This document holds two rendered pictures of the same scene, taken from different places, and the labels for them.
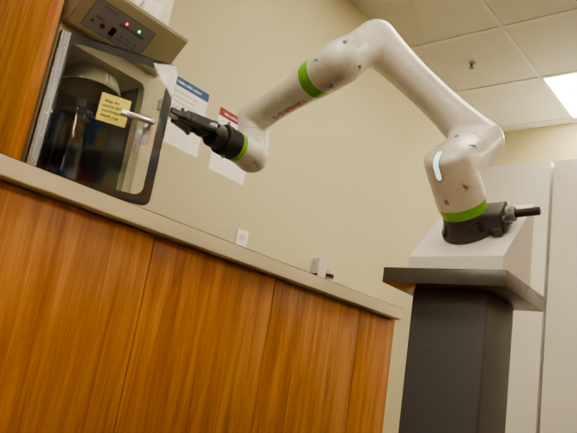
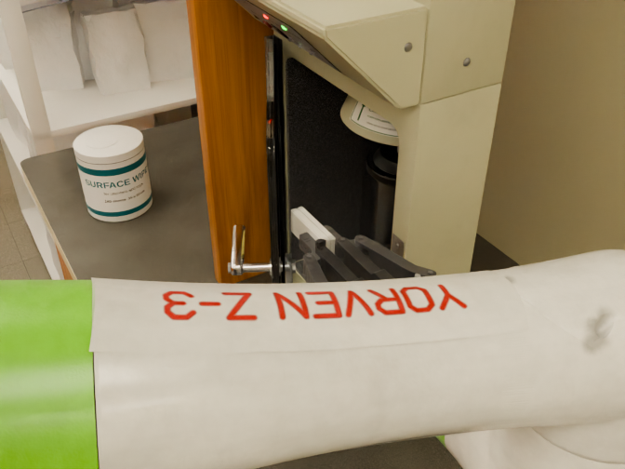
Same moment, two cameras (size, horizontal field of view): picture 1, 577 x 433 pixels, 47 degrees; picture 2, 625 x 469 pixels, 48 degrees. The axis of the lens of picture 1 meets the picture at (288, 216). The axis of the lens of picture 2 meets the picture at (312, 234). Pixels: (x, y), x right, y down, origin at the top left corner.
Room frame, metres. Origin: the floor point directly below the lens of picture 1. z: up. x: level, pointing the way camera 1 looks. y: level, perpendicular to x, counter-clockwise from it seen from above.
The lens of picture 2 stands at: (1.88, -0.20, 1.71)
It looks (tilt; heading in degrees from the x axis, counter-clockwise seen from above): 36 degrees down; 108
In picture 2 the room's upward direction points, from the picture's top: straight up
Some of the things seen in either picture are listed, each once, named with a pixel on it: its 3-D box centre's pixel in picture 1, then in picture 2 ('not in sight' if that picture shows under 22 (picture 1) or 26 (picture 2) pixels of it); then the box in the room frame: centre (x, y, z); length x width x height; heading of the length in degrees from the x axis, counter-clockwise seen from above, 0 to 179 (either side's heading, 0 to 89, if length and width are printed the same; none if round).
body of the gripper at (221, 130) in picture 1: (209, 131); not in sight; (1.81, 0.27, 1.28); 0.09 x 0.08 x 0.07; 139
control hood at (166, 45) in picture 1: (128, 31); (293, 20); (1.62, 0.51, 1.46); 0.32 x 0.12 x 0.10; 139
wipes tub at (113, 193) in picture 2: not in sight; (114, 173); (1.14, 0.80, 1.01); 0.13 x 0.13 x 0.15
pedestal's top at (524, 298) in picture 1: (464, 289); not in sight; (1.71, -0.49, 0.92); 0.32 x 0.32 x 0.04; 52
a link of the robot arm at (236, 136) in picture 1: (226, 140); not in sight; (1.86, 0.22, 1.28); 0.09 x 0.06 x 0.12; 49
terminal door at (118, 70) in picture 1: (106, 118); (275, 221); (1.59, 0.50, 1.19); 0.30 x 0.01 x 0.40; 111
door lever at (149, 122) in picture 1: (137, 119); (251, 249); (1.59, 0.42, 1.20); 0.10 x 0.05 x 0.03; 111
